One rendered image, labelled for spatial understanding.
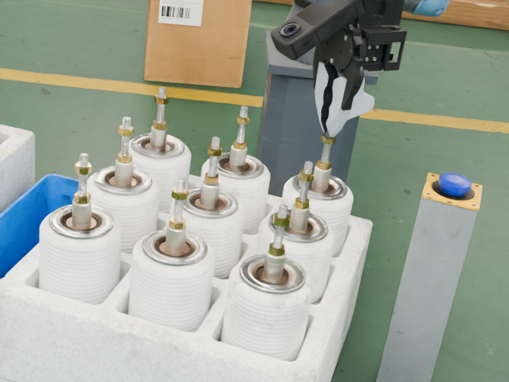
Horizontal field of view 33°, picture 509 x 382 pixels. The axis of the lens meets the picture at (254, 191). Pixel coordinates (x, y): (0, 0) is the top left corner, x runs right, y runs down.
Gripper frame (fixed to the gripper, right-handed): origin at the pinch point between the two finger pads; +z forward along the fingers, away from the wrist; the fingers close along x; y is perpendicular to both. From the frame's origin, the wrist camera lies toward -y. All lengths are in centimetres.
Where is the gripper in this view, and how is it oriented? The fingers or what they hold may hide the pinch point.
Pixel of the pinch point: (326, 125)
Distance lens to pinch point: 114.2
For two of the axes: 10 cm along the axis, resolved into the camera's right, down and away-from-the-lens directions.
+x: -4.7, -4.7, 7.5
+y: 8.8, -1.2, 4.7
